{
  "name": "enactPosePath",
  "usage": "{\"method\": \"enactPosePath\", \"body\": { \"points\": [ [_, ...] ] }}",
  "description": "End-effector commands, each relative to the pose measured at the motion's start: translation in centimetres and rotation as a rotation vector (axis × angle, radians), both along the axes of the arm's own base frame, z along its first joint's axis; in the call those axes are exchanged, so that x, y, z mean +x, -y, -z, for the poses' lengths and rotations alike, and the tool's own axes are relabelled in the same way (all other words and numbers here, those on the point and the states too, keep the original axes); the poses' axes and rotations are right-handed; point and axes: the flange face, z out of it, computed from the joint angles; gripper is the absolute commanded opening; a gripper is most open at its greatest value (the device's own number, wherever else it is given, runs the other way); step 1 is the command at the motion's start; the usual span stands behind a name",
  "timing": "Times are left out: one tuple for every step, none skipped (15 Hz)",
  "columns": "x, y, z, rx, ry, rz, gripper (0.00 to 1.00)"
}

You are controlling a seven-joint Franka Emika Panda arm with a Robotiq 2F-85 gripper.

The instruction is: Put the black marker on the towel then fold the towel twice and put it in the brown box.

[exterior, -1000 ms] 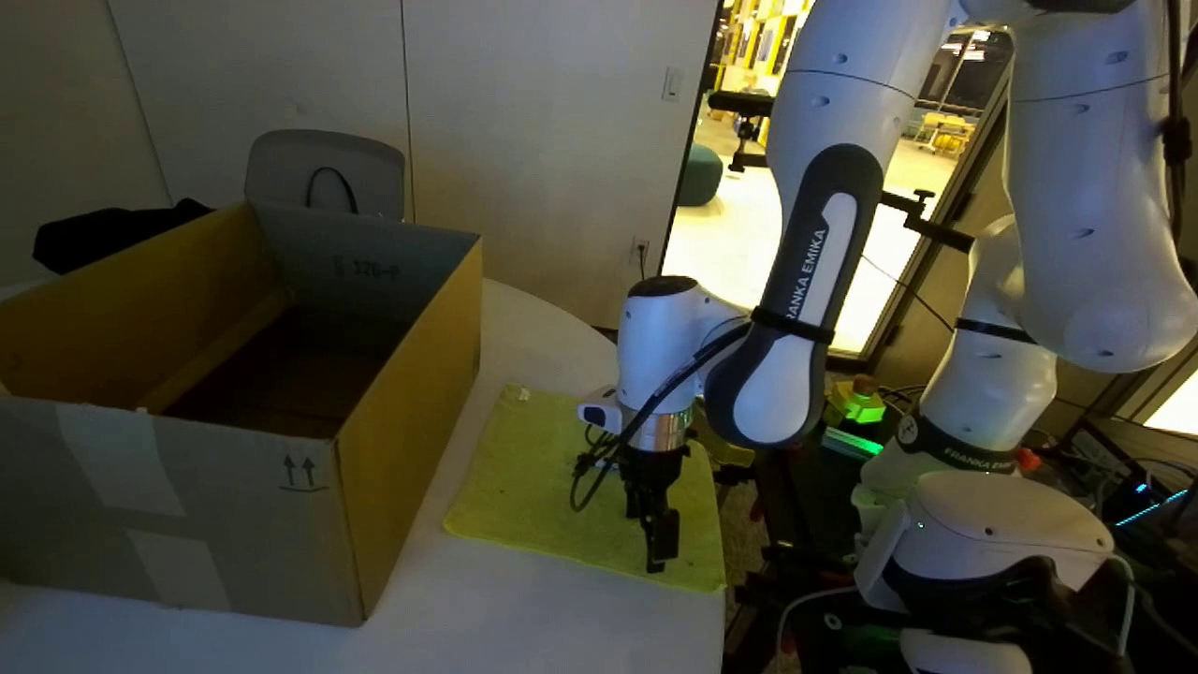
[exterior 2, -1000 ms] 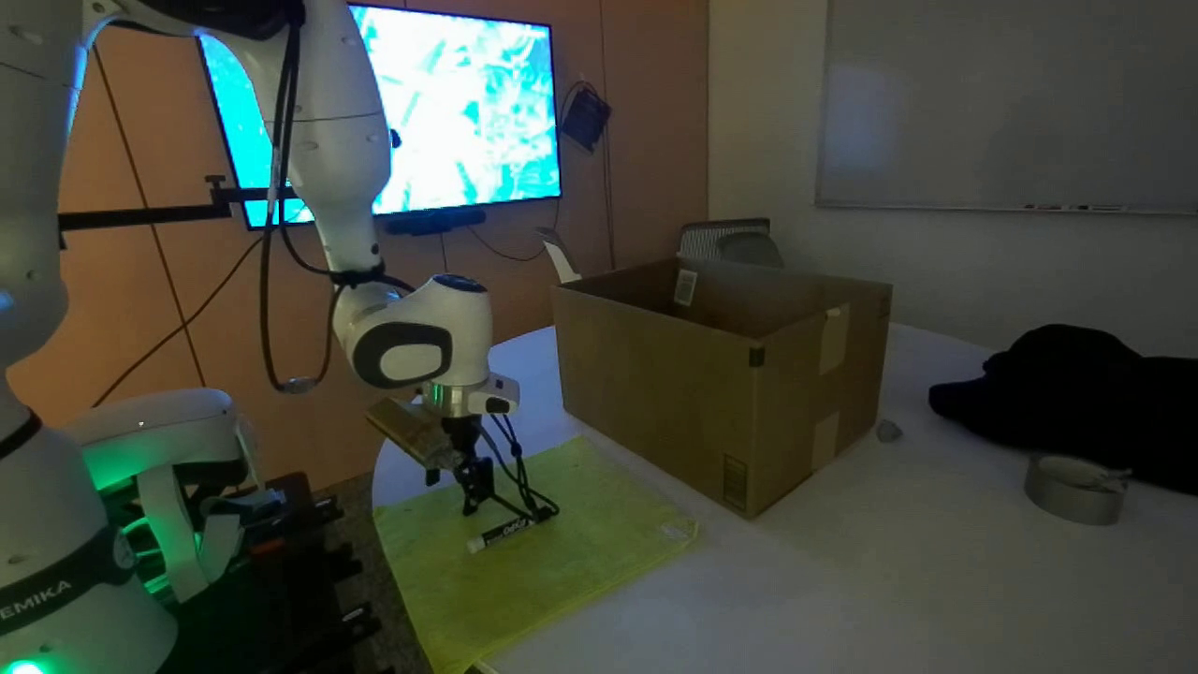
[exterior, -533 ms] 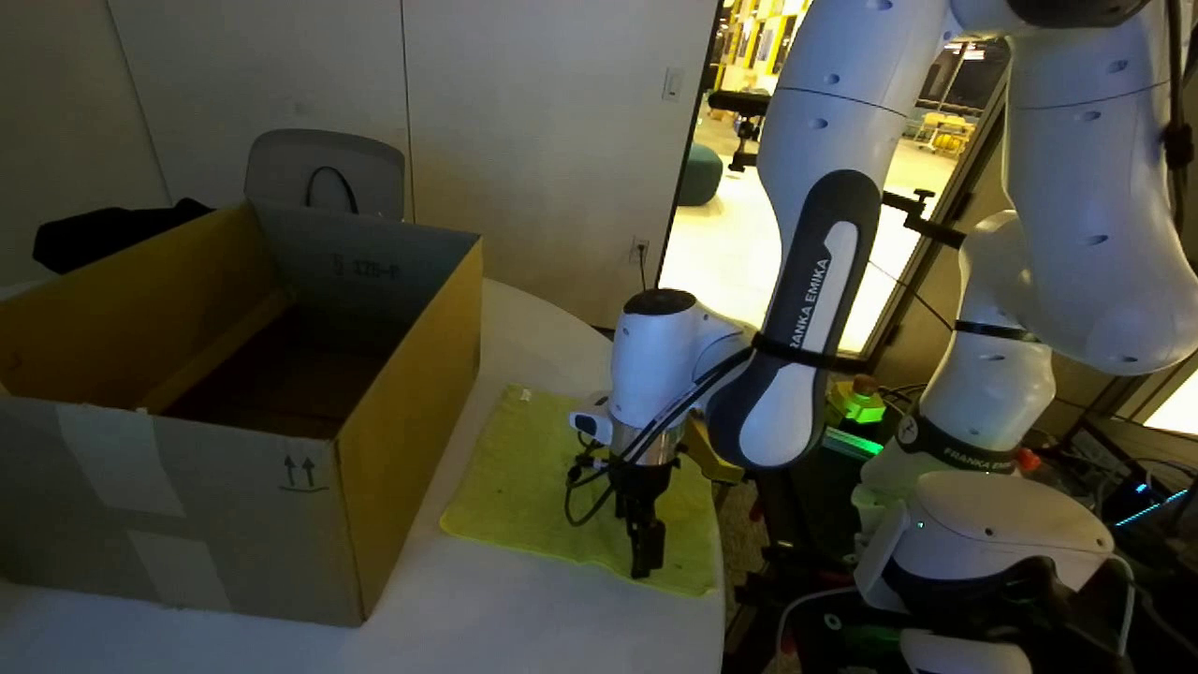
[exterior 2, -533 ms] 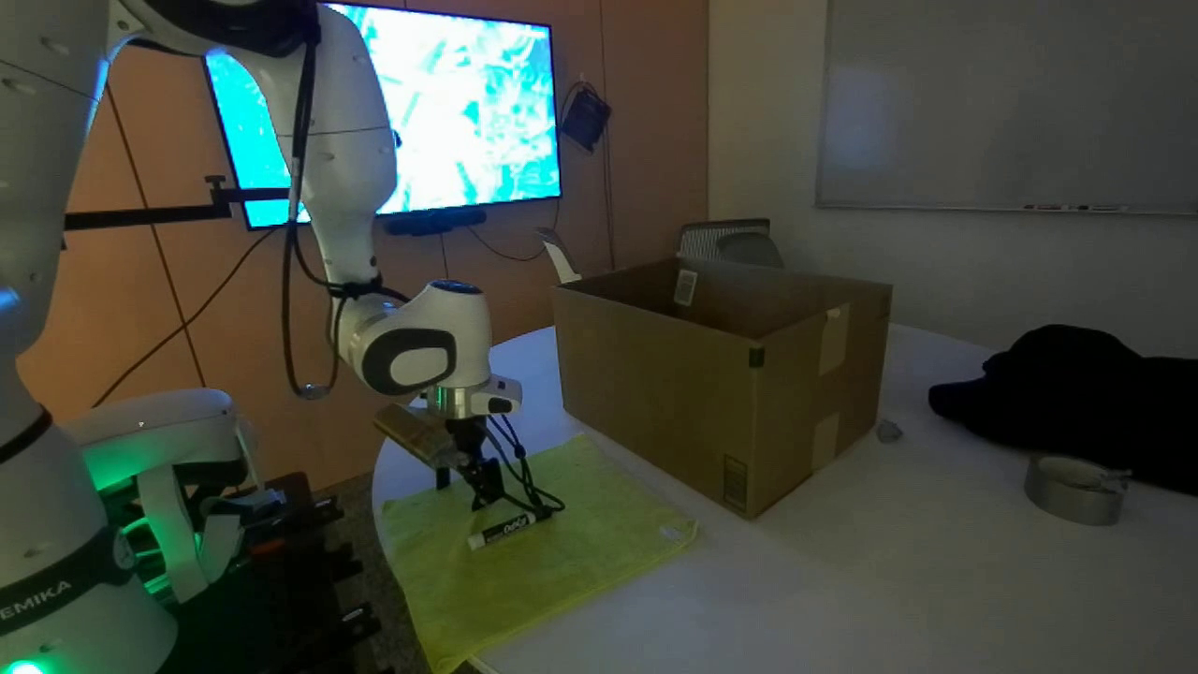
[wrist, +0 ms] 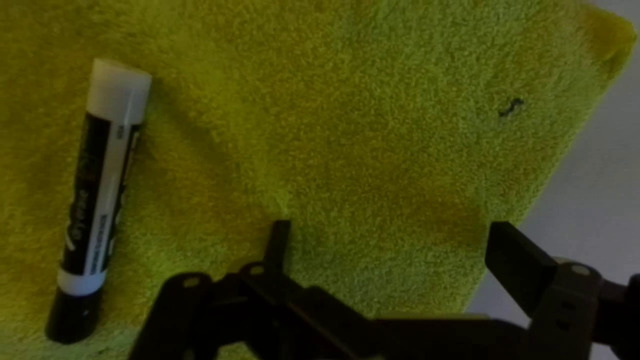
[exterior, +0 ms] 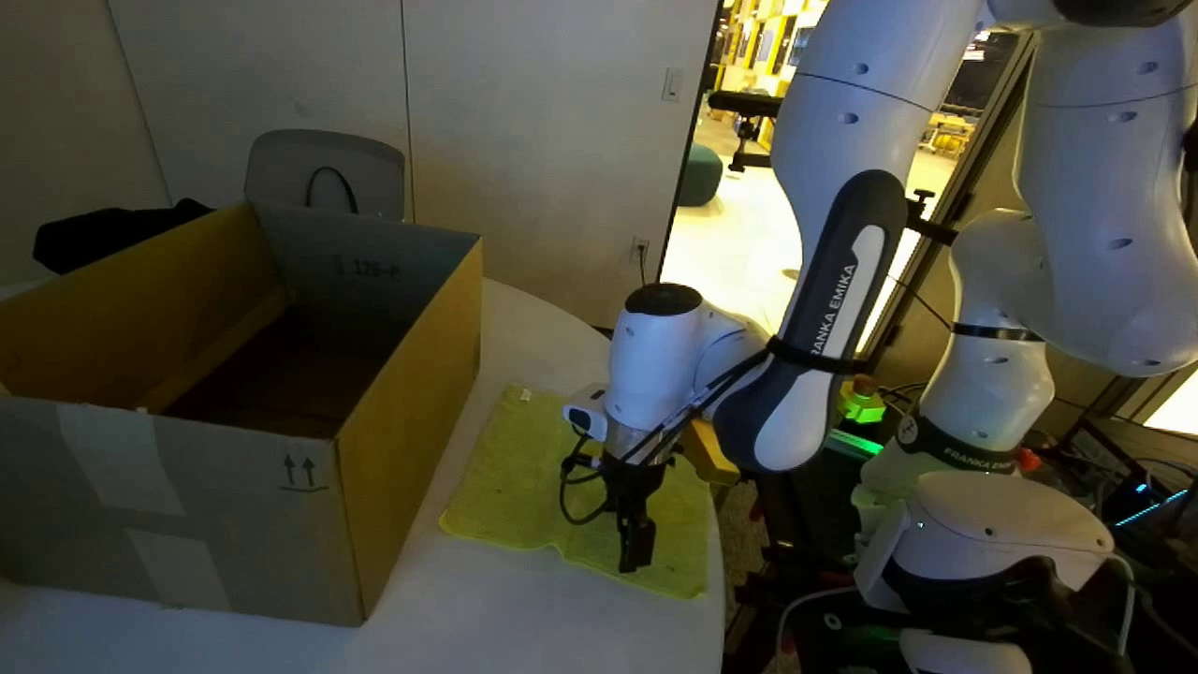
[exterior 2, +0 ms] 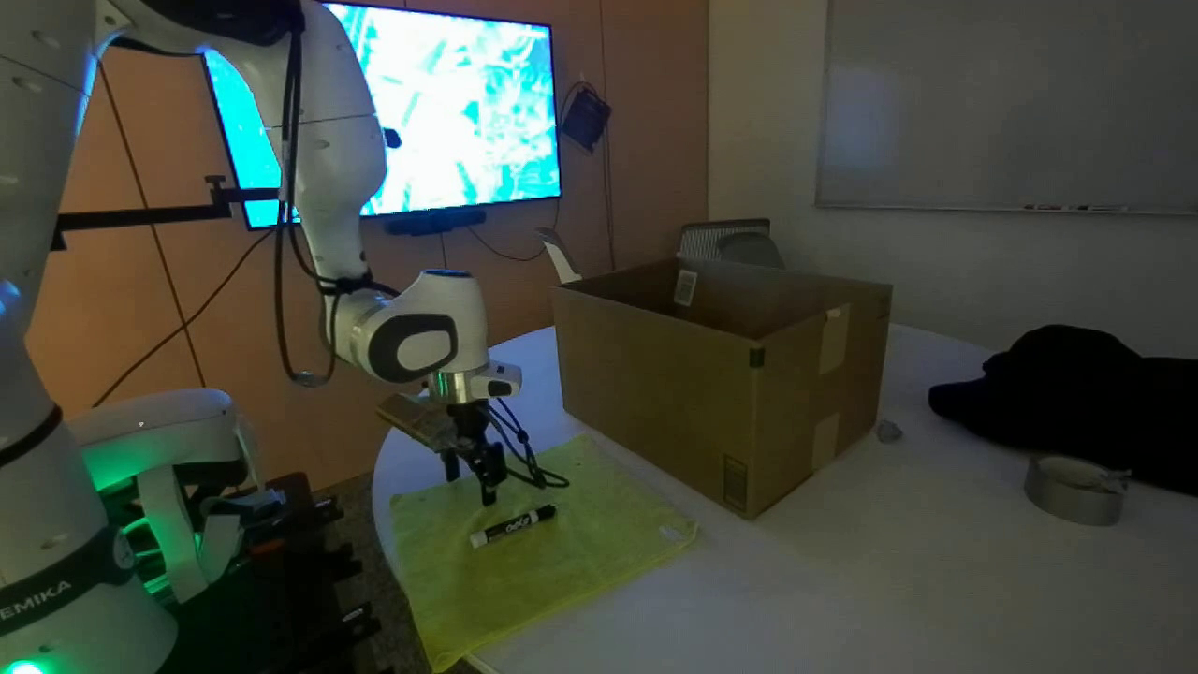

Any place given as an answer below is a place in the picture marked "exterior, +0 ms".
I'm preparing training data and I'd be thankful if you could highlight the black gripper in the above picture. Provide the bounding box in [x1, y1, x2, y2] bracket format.
[597, 457, 667, 578]

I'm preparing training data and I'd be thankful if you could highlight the yellow microfiber towel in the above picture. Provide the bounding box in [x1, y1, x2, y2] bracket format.
[439, 384, 719, 601]

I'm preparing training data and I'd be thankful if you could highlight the open brown cardboard box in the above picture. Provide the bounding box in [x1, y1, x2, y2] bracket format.
[0, 198, 485, 629]

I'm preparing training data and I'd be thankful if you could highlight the green lit control device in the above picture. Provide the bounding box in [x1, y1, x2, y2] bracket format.
[824, 384, 892, 465]

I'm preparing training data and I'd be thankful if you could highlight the green round pouf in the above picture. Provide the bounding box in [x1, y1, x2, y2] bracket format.
[672, 138, 731, 210]

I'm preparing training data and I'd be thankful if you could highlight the black stool in doorway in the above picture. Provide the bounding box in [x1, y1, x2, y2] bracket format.
[705, 85, 787, 176]

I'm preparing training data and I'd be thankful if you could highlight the black crumpled garment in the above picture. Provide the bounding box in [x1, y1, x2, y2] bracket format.
[28, 193, 217, 276]

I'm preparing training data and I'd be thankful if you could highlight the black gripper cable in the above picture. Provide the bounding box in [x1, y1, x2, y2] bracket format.
[552, 423, 617, 527]

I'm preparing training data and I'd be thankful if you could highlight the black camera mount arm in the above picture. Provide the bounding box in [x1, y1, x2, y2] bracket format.
[863, 31, 1045, 358]

